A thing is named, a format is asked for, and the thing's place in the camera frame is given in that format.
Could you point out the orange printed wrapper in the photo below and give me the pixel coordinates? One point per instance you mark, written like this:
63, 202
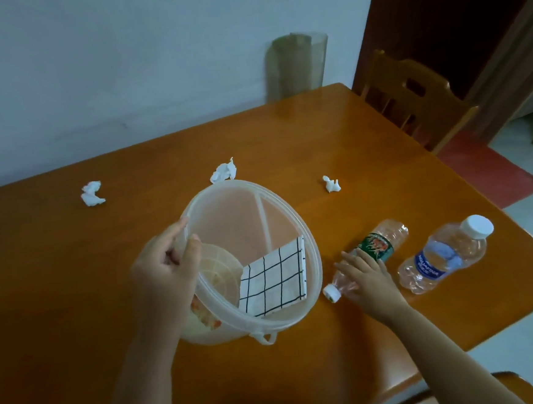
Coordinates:
207, 317

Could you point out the person's right forearm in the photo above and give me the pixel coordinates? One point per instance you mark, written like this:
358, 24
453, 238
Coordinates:
449, 360

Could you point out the person's left forearm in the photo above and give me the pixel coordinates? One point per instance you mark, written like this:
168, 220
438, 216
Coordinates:
140, 379

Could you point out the green label plastic bottle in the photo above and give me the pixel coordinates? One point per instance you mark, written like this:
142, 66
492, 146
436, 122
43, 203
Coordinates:
380, 243

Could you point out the person's left thumb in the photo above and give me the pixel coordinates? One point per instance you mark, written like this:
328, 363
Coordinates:
191, 256

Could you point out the dark wooden door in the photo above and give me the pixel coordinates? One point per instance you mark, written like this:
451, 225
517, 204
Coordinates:
436, 16

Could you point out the person's left hand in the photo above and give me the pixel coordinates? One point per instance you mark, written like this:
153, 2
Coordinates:
159, 277

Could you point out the wooden chair with metal frame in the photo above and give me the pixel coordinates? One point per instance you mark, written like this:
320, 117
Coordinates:
523, 388

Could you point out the round translucent plastic lid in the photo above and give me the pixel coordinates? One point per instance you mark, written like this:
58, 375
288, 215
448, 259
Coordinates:
219, 272

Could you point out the wooden dining chair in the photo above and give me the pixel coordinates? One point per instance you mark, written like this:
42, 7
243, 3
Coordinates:
417, 100

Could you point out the red floor mat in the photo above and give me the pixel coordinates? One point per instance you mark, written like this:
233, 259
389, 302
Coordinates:
489, 168

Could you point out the small crumpled white tissue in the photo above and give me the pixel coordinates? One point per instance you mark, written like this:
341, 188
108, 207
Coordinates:
331, 185

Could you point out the person's right fingers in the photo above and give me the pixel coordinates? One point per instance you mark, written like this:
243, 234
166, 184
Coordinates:
361, 265

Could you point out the translucent plastic bucket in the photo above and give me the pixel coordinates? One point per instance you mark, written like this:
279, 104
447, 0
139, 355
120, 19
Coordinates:
254, 228

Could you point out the blue label plastic bottle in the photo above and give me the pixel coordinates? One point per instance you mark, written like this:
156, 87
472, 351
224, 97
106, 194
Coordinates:
445, 254

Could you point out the black white checkered cloth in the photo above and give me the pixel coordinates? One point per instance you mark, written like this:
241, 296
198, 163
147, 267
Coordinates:
275, 279

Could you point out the person's right hand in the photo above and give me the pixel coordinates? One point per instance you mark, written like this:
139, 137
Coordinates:
373, 287

